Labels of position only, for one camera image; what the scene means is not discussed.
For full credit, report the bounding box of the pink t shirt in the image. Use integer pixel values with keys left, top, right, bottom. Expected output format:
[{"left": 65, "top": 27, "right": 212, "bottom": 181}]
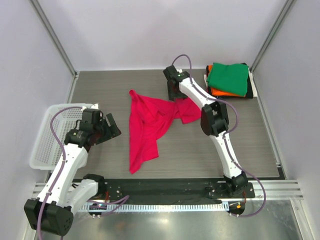
[{"left": 129, "top": 89, "right": 201, "bottom": 174}]

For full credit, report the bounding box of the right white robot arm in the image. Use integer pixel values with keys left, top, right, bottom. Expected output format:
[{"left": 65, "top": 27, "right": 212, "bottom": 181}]
[{"left": 163, "top": 66, "right": 248, "bottom": 198}]

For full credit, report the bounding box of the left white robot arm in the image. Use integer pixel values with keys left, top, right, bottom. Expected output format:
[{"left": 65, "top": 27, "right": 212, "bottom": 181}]
[{"left": 24, "top": 108, "right": 121, "bottom": 240}]

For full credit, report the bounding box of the orange folded t shirt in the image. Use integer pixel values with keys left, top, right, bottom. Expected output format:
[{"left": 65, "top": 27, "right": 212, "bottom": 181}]
[{"left": 205, "top": 65, "right": 240, "bottom": 97}]

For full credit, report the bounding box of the white plastic basket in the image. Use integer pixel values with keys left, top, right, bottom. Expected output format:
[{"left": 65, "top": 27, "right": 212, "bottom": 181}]
[{"left": 29, "top": 103, "right": 99, "bottom": 171}]

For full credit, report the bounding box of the black folded t shirt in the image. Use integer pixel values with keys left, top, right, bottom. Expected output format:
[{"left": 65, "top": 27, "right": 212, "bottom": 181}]
[{"left": 206, "top": 62, "right": 254, "bottom": 100}]

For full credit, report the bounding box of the white folded t shirt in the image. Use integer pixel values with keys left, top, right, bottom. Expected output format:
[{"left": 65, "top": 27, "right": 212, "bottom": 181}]
[{"left": 203, "top": 72, "right": 258, "bottom": 98}]

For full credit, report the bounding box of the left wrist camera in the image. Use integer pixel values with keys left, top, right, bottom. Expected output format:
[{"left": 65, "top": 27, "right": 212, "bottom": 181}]
[{"left": 81, "top": 103, "right": 103, "bottom": 125}]

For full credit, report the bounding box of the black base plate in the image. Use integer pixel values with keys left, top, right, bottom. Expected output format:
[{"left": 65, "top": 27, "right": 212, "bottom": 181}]
[{"left": 104, "top": 178, "right": 256, "bottom": 202}]

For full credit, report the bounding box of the white slotted cable duct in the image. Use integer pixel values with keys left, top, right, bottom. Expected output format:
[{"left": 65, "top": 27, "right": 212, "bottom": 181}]
[{"left": 78, "top": 201, "right": 229, "bottom": 214}]

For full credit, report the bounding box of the left aluminium corner post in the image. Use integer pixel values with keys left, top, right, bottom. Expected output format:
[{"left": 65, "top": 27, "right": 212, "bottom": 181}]
[{"left": 29, "top": 0, "right": 77, "bottom": 79}]

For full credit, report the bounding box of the aluminium corner post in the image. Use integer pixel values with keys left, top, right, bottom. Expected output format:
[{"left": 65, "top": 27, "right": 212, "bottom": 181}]
[
  {"left": 250, "top": 0, "right": 296, "bottom": 73},
  {"left": 29, "top": 0, "right": 77, "bottom": 79}
]

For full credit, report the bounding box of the right aluminium corner post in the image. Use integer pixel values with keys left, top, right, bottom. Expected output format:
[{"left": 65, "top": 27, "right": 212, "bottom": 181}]
[{"left": 250, "top": 0, "right": 296, "bottom": 73}]

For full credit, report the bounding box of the aluminium rail frame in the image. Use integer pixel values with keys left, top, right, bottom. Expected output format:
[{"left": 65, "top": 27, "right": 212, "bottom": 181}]
[{"left": 31, "top": 179, "right": 304, "bottom": 200}]

